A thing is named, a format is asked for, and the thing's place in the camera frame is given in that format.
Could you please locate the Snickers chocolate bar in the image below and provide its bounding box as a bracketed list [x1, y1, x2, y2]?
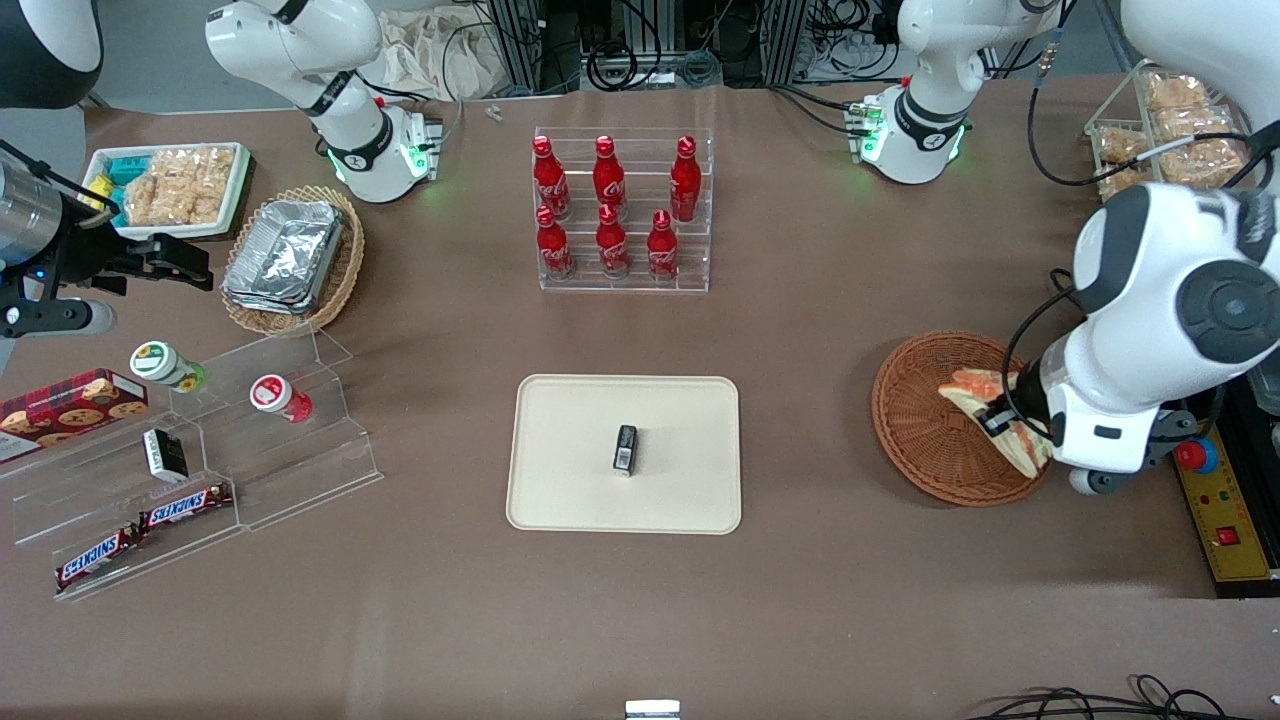
[55, 527, 144, 592]
[138, 484, 234, 532]

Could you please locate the aluminium frame post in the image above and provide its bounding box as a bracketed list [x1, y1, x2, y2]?
[488, 0, 546, 97]

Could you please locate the brown wicker basket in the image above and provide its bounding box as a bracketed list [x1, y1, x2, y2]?
[871, 331, 1053, 508]

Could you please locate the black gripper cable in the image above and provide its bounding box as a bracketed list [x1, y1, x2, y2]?
[1002, 268, 1083, 423]

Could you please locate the clear acrylic snack bin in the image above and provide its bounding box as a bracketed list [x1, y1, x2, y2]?
[1084, 58, 1253, 203]

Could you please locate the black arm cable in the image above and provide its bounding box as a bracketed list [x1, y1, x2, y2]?
[1027, 30, 1146, 188]

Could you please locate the aluminium foil tray stack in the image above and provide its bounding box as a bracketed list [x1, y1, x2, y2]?
[221, 198, 347, 317]

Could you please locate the red cola bottle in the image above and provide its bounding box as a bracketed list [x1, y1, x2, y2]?
[595, 204, 632, 279]
[532, 136, 572, 221]
[646, 209, 681, 282]
[536, 206, 577, 281]
[592, 135, 628, 209]
[669, 136, 703, 223]

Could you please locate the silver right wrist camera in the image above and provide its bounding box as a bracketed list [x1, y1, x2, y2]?
[0, 299, 118, 338]

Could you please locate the black floor cable bundle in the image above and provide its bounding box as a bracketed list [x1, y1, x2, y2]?
[965, 674, 1280, 720]

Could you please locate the white cloth bag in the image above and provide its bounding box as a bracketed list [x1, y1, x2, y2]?
[380, 8, 503, 101]

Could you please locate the clear acrylic bottle rack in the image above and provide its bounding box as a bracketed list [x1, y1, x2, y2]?
[533, 126, 715, 294]

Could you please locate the cream plastic serving tray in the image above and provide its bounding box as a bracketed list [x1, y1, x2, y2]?
[506, 374, 743, 535]

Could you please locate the triangular sandwich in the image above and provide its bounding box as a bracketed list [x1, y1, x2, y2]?
[938, 369, 1054, 477]

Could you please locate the clear acrylic stepped shelf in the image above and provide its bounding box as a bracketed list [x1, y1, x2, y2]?
[0, 328, 385, 603]

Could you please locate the red strawberry yogurt cup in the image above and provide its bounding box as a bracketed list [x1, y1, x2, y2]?
[250, 374, 314, 425]

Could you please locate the red tartan cookie box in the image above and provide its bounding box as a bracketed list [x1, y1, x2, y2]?
[0, 369, 150, 464]

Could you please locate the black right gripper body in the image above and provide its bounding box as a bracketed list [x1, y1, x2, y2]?
[42, 226, 153, 297]

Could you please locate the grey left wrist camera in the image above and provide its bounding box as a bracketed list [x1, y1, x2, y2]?
[1068, 408, 1203, 497]

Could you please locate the cracker bag in clear wrap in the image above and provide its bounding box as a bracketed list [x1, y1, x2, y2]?
[1145, 72, 1217, 113]
[1095, 125, 1153, 169]
[1158, 138, 1249, 189]

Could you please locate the yellow black emergency stop box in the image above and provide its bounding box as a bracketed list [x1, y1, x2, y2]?
[1172, 425, 1280, 600]

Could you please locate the rice cracker snack bag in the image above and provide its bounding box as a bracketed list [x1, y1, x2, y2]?
[153, 150, 201, 227]
[195, 148, 239, 224]
[122, 172, 161, 228]

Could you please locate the green sunflower yogurt cup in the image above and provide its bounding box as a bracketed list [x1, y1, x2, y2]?
[130, 341, 208, 394]

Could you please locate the white rectangular snack tray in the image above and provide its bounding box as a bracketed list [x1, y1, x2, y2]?
[80, 142, 255, 242]

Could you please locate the light wicker basket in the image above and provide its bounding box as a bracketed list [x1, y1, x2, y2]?
[220, 185, 366, 337]

